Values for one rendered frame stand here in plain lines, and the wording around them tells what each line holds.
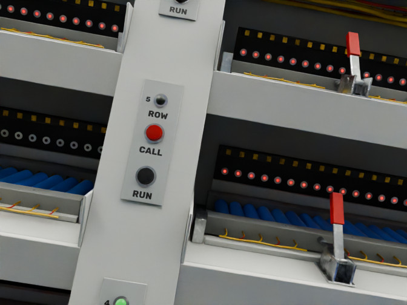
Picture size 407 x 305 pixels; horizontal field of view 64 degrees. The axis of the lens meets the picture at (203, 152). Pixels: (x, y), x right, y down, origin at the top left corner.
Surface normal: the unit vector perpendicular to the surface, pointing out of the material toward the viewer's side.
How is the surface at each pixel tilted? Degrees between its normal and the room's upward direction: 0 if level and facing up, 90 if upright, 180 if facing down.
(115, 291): 90
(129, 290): 90
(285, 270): 18
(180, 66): 90
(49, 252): 108
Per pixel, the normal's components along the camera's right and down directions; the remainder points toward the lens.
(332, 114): 0.01, 0.15
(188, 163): 0.07, -0.15
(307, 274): 0.18, -0.97
